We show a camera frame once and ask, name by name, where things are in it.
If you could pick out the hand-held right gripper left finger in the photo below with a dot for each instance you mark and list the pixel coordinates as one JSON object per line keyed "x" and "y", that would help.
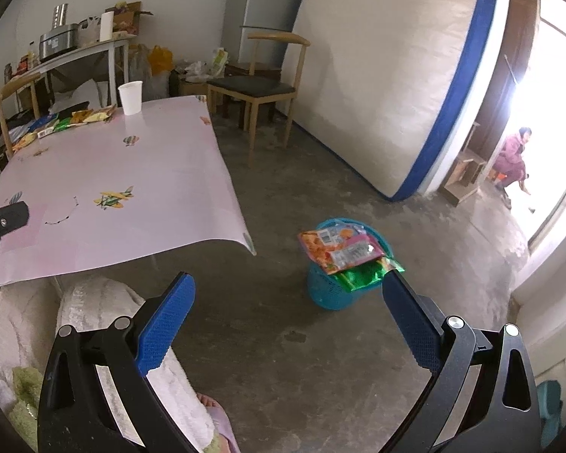
{"x": 167, "y": 325}

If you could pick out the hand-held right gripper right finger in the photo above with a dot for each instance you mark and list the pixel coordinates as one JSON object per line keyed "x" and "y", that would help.
{"x": 412, "y": 325}

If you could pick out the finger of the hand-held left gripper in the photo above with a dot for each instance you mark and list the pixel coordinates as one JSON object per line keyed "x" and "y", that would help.
{"x": 4, "y": 222}

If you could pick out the green snack packet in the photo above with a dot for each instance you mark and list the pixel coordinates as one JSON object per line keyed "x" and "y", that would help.
{"x": 363, "y": 276}

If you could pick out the blue plastic bin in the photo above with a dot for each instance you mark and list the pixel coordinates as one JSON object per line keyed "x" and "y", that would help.
{"x": 330, "y": 292}

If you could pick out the orange snack packet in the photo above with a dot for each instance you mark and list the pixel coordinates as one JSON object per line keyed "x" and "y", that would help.
{"x": 320, "y": 250}

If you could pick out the purple slipper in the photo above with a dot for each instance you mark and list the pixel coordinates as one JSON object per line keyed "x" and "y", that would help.
{"x": 221, "y": 429}

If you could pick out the pile of small snack packets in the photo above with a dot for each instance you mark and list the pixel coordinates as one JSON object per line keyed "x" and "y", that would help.
{"x": 70, "y": 120}

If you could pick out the wooden chair curved back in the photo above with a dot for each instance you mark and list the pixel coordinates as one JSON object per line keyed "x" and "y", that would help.
{"x": 19, "y": 85}

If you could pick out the small wooden stool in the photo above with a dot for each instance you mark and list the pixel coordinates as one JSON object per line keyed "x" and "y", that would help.
{"x": 464, "y": 174}

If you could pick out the teal plastic object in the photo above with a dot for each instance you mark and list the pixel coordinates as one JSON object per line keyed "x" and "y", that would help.
{"x": 549, "y": 410}

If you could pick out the green fluffy cloth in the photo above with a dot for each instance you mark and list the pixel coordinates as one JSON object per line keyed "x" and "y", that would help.
{"x": 23, "y": 401}

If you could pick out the white paper cup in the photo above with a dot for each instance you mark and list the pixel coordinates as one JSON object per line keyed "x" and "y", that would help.
{"x": 130, "y": 99}

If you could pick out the silver rice cooker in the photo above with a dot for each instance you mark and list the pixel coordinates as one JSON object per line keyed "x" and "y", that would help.
{"x": 59, "y": 42}

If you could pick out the white shelf table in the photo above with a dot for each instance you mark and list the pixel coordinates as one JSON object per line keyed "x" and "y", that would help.
{"x": 89, "y": 47}

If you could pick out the steel canister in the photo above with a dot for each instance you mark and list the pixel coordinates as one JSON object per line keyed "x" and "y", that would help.
{"x": 61, "y": 14}

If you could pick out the paper towel roll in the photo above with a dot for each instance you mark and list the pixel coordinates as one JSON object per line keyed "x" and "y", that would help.
{"x": 106, "y": 26}

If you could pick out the yellow plastic bag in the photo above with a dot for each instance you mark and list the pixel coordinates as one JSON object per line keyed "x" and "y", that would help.
{"x": 161, "y": 59}

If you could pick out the cardboard box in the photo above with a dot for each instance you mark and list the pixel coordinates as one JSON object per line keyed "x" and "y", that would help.
{"x": 127, "y": 19}

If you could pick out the white mattress blue edge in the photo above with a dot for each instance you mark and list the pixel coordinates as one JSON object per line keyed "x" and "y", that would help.
{"x": 382, "y": 80}

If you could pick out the white plastic bag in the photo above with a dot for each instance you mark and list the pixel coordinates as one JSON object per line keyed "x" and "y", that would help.
{"x": 203, "y": 68}

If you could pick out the wooden chair dark seat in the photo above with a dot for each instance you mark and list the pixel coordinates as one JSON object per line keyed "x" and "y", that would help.
{"x": 250, "y": 87}

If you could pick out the brown wooden door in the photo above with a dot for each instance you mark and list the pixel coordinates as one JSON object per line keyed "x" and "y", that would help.
{"x": 509, "y": 56}

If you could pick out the grey refrigerator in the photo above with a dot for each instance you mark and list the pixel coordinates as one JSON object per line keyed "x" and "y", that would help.
{"x": 269, "y": 0}

